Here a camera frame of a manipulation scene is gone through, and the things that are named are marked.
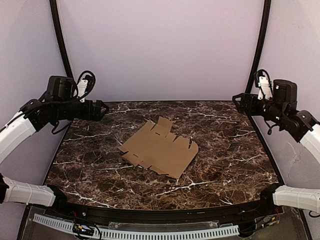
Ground brown cardboard box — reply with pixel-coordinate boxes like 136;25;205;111
118;116;199;179

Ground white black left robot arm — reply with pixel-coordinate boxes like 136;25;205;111
0;70;109;208

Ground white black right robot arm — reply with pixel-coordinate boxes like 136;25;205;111
232;76;320;214

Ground right small circuit board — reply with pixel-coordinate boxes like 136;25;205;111
259;216;280;228

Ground small green circuit board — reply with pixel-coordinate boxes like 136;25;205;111
72;224;95;236

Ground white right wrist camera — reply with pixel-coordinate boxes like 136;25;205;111
257;76;273;100

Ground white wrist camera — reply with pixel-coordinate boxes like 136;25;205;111
257;76;273;100
77;79;89;99

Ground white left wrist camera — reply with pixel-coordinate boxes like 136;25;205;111
77;79;89;99

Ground black right frame post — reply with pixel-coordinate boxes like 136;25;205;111
245;0;272;94

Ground black frame post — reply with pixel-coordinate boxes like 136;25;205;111
49;0;74;78
245;0;272;94

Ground black front table rail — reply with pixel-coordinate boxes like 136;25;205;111
44;199;283;227

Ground black left frame post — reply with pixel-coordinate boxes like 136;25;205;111
49;0;74;78

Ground white slotted cable duct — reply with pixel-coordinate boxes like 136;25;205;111
32;213;240;240

